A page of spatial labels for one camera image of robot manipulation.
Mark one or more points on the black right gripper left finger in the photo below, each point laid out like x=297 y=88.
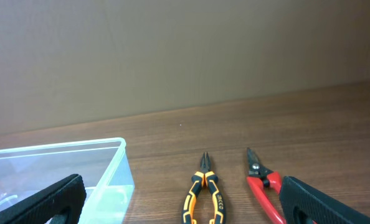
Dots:
x=59 y=203

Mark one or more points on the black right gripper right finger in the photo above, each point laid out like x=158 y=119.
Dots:
x=301 y=203

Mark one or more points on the red handled snips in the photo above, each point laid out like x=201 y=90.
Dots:
x=260 y=178

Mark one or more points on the clear plastic container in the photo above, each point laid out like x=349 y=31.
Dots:
x=102 y=163

